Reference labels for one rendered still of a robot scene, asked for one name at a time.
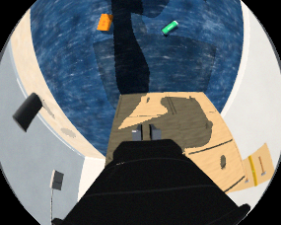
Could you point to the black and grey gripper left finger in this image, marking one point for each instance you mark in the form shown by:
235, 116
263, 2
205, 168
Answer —
137, 134

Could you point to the orange rectangular block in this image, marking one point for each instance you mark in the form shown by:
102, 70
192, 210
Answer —
105, 22

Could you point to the small wooden chest of drawers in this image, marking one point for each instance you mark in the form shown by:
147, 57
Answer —
108, 159

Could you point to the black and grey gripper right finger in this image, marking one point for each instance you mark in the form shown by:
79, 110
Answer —
155, 133

